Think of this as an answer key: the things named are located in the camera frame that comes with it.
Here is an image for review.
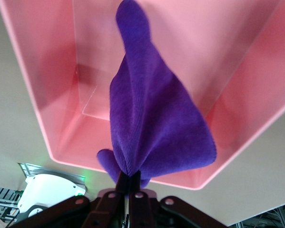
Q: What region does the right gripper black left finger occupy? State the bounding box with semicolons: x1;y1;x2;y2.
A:
11;170;131;228

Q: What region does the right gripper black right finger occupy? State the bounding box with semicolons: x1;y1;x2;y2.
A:
129;170;228;228

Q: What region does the purple microfibre cloth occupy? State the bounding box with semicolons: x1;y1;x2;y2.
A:
96;0;217;190

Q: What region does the pink plastic bin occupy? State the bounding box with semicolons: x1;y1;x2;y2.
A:
0;0;285;190

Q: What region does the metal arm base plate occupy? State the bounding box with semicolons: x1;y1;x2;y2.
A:
18;162;86;188

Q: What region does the aluminium frame profile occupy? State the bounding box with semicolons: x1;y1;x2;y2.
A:
0;186;21;223

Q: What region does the aluminium rack frame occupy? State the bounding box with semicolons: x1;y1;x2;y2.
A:
227;204;285;228

